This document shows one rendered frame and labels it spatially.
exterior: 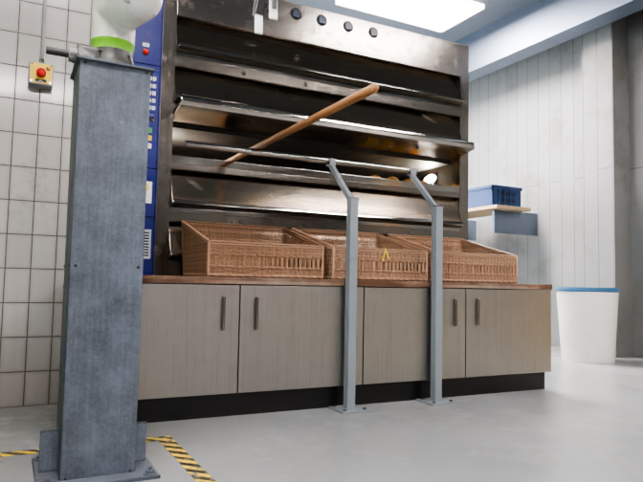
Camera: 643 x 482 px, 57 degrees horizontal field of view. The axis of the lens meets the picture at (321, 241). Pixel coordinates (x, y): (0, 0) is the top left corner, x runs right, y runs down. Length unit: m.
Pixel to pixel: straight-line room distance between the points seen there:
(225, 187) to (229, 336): 0.91
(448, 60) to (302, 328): 2.10
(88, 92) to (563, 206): 4.92
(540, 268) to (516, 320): 2.89
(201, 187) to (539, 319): 1.94
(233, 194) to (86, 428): 1.62
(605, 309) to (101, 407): 3.88
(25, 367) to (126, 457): 1.16
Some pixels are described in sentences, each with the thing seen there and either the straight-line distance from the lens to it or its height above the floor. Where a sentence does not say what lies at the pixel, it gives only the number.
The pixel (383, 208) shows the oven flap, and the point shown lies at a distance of 3.51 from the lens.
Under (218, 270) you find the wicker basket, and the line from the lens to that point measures 2.56.
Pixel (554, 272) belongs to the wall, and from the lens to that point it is 6.12.
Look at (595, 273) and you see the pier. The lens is 5.57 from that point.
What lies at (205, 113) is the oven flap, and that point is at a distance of 3.06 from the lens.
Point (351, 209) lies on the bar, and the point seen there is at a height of 0.89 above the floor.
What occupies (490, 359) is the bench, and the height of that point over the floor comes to 0.19.
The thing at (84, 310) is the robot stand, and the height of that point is 0.47.
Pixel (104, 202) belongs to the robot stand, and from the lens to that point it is 1.84.
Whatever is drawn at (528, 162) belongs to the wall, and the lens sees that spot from 6.45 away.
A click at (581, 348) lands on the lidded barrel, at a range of 4.95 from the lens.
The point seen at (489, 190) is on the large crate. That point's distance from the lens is 5.89.
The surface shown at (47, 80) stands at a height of 1.43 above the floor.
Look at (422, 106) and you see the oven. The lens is 3.80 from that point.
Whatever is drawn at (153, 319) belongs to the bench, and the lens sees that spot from 2.45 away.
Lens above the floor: 0.57
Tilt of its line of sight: 4 degrees up
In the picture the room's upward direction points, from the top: 1 degrees clockwise
